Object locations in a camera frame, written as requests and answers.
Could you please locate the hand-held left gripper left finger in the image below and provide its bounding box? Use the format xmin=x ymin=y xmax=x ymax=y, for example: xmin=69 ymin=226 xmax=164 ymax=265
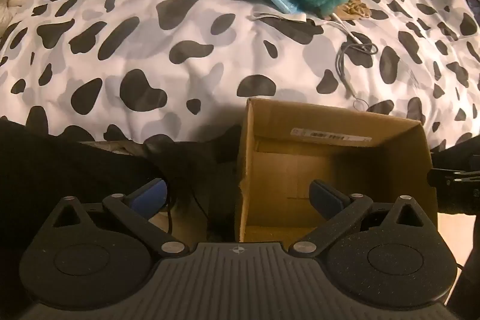
xmin=52 ymin=178 xmax=188 ymax=258

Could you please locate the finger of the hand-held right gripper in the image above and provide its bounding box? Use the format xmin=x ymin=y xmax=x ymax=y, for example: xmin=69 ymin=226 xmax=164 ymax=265
xmin=425 ymin=166 xmax=480 ymax=190

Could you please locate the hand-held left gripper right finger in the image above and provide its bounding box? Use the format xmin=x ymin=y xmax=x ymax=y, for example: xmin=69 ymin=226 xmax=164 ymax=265
xmin=289 ymin=179 xmax=425 ymax=258

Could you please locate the brown cardboard box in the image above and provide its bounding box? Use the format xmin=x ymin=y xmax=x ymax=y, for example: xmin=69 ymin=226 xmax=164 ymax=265
xmin=234 ymin=97 xmax=439 ymax=244

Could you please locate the grey and white cable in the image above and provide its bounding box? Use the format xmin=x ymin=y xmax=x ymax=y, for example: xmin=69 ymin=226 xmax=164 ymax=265
xmin=330 ymin=13 xmax=379 ymax=111

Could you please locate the white fabric strip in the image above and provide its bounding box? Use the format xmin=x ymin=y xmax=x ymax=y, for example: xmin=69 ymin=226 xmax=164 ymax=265
xmin=247 ymin=7 xmax=306 ymax=23

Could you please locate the dark clothing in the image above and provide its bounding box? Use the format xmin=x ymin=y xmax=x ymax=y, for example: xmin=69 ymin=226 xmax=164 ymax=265
xmin=0 ymin=119 xmax=241 ymax=242

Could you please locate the cow print blanket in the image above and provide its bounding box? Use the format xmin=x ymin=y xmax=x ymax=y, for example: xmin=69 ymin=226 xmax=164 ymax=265
xmin=0 ymin=0 xmax=480 ymax=156

